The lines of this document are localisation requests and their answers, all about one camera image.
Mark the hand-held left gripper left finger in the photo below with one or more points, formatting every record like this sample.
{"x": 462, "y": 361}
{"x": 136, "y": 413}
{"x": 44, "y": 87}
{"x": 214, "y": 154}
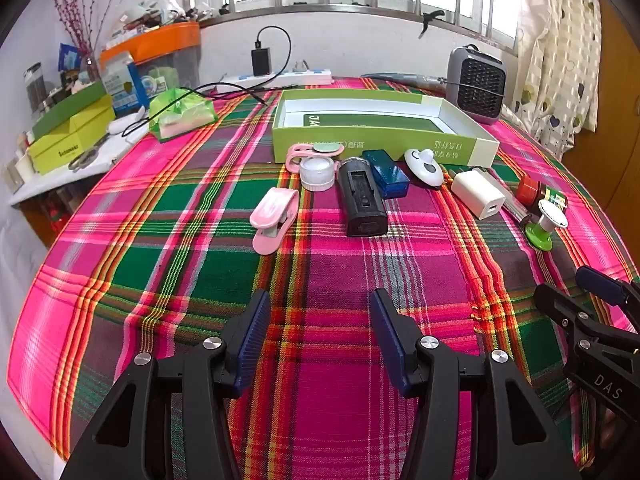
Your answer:
{"x": 252, "y": 341}

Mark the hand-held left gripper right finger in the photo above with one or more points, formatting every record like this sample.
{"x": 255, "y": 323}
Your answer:
{"x": 390, "y": 345}

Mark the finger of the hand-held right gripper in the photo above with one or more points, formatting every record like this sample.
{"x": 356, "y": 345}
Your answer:
{"x": 602, "y": 281}
{"x": 560, "y": 305}

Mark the green white suction knob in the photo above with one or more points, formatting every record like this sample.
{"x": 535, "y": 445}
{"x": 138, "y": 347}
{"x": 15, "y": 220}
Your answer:
{"x": 540, "y": 235}

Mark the silver lighter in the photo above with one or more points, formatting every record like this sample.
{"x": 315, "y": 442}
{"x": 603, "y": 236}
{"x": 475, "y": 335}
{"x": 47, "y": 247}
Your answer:
{"x": 515, "y": 206}

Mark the brown bottle red cap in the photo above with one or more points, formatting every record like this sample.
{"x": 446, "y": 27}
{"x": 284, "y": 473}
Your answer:
{"x": 530, "y": 190}

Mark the black battery charger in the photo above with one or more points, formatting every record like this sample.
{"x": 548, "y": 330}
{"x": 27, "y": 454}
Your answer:
{"x": 367, "y": 220}

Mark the white usb charger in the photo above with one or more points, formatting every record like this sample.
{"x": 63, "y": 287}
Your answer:
{"x": 477, "y": 192}

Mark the blue usb device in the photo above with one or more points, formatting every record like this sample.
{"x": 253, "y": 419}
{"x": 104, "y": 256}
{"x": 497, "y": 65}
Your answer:
{"x": 387, "y": 175}

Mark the white panda timer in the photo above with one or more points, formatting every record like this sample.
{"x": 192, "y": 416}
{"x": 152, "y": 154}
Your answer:
{"x": 425, "y": 167}

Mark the pink round clip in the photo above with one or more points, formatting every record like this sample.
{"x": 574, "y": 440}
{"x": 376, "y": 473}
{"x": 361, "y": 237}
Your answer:
{"x": 295, "y": 157}

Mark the green cardboard box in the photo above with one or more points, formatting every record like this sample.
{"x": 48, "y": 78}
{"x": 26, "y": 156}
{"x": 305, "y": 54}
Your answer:
{"x": 350, "y": 145}

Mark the pink green plaid tablecloth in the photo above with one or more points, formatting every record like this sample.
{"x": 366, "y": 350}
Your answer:
{"x": 200, "y": 260}

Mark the brown wooden cabinet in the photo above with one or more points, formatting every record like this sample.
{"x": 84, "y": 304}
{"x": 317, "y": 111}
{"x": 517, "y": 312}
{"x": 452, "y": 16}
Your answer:
{"x": 620, "y": 110}

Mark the grey fan heater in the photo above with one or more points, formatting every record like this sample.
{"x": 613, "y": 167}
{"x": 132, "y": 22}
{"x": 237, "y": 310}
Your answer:
{"x": 475, "y": 85}

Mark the patterned curtain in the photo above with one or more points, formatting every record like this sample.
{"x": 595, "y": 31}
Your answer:
{"x": 555, "y": 50}

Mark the green plastic bag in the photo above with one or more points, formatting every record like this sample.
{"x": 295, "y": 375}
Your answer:
{"x": 185, "y": 110}

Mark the scissors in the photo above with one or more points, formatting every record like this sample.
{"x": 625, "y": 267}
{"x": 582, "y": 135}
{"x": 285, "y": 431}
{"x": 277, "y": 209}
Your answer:
{"x": 85, "y": 157}

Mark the white side table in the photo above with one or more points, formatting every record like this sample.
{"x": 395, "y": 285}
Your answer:
{"x": 60, "y": 182}

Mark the small white plastic item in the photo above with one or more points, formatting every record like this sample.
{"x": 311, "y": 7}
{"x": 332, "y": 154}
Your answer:
{"x": 122, "y": 125}

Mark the grey blue flat tool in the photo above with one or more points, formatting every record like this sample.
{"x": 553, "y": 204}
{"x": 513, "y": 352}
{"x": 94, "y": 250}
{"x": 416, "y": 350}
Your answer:
{"x": 400, "y": 80}

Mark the white power strip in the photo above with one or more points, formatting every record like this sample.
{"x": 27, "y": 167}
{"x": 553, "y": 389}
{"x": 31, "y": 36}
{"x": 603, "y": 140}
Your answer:
{"x": 300, "y": 77}

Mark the yellow cardboard box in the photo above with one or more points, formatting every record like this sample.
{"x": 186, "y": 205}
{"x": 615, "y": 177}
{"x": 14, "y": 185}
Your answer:
{"x": 75, "y": 137}

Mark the black power adapter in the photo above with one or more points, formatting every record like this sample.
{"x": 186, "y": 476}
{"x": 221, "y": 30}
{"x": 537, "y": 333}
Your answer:
{"x": 261, "y": 62}

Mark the blue white carton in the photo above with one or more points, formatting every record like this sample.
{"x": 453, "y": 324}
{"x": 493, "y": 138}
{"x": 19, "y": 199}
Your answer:
{"x": 125, "y": 85}

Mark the dark green box lid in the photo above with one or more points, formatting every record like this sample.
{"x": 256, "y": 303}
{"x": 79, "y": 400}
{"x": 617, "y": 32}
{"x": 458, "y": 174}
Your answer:
{"x": 70, "y": 107}

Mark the orange lid storage container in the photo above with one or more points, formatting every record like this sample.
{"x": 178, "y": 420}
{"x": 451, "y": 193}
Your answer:
{"x": 160, "y": 40}

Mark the black window hook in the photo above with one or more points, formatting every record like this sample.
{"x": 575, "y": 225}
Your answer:
{"x": 430, "y": 16}

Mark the glass jar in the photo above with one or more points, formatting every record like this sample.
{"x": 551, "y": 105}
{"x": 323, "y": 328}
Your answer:
{"x": 35, "y": 87}

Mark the window grille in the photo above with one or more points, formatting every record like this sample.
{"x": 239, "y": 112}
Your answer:
{"x": 350, "y": 7}

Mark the pile of small clutter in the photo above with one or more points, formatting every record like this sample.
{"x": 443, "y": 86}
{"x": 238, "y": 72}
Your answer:
{"x": 155, "y": 10}

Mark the purple flower branches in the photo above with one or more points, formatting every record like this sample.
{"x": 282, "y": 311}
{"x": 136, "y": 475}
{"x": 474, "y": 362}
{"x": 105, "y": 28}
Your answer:
{"x": 80, "y": 20}

